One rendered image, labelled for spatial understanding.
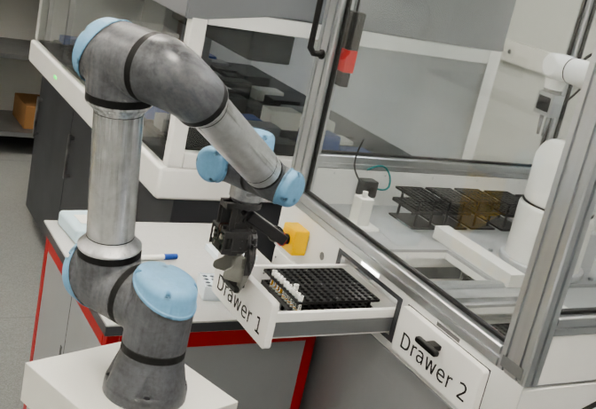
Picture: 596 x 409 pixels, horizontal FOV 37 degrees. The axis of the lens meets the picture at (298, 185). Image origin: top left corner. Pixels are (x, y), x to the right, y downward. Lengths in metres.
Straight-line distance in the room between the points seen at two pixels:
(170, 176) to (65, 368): 1.15
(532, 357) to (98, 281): 0.82
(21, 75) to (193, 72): 4.67
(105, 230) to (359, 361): 0.86
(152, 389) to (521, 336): 0.70
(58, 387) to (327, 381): 0.90
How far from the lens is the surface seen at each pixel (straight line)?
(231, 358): 2.23
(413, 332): 2.00
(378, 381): 2.16
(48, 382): 1.66
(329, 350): 2.33
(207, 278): 2.27
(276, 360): 2.30
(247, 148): 1.56
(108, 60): 1.46
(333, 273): 2.18
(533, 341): 1.75
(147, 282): 1.54
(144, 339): 1.56
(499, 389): 1.83
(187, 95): 1.41
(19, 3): 5.95
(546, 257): 1.72
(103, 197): 1.56
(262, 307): 1.92
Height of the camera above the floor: 1.69
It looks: 16 degrees down
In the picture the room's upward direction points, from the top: 12 degrees clockwise
